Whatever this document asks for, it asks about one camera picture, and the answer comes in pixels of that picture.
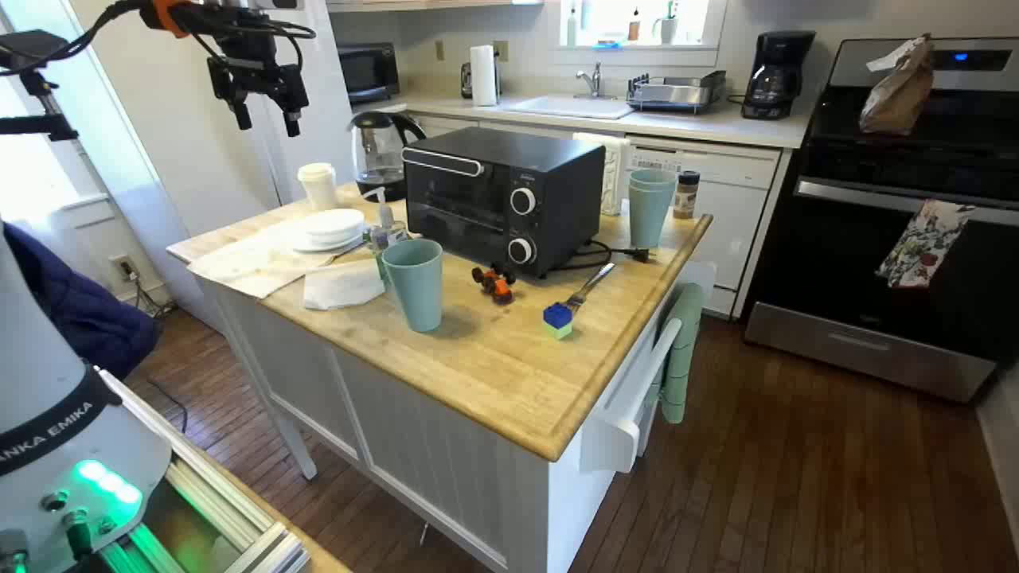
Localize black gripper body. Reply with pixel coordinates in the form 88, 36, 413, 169
203, 28, 313, 107

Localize blue plastic cup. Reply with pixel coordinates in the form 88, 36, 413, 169
378, 237, 445, 335
629, 169, 680, 252

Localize white cup with lid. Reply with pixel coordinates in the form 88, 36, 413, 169
298, 158, 344, 212

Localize black toaster oven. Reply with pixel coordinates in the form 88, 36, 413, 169
403, 123, 608, 285

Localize black microwave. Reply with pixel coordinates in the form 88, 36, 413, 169
336, 41, 403, 107

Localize white plate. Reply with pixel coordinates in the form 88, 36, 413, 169
285, 220, 371, 254

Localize large white paper mat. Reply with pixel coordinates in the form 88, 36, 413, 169
189, 216, 355, 304

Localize white folded napkin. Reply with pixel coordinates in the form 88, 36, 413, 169
299, 260, 388, 311

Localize white paper towel roll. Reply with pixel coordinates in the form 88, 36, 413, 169
470, 41, 503, 107

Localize dark blue jacket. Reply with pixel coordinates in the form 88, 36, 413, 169
0, 220, 166, 383

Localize orange toy car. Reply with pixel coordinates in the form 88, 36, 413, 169
472, 266, 520, 309

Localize white kitchen sink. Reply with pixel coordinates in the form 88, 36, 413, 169
507, 94, 635, 120

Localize metal sink faucet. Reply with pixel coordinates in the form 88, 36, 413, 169
574, 60, 611, 102

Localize white ribbed box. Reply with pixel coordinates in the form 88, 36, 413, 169
576, 132, 635, 220

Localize dish wand blue sponge head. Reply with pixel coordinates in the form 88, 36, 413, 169
543, 259, 620, 341

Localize kitchen window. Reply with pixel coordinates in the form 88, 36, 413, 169
557, 0, 731, 54

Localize wooden top kitchen island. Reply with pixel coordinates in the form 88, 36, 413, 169
166, 185, 717, 573

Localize grey spray bottle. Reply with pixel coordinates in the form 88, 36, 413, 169
650, 0, 681, 48

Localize small spice jar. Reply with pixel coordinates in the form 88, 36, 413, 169
671, 169, 705, 223

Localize white kitchen counter cabinets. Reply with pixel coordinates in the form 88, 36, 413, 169
403, 88, 817, 323

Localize green hanging towel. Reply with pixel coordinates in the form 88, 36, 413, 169
658, 281, 706, 428

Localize black coffee maker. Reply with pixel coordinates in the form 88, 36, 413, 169
738, 28, 820, 120

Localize brown paper bag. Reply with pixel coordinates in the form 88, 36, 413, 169
856, 33, 936, 139

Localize black kitchen stove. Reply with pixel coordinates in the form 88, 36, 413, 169
741, 36, 1019, 409

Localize floral dish towel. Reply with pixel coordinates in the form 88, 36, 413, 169
872, 198, 971, 294

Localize black cable orange connector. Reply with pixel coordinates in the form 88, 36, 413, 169
0, 0, 320, 79

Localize black camera tripod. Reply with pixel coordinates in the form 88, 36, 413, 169
0, 28, 84, 148

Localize black toaster power cord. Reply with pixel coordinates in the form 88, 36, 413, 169
570, 239, 653, 268

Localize aluminium robot stand frame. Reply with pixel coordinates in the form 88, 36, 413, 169
98, 364, 355, 573

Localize white island towel rail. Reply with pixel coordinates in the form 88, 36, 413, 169
579, 316, 685, 477

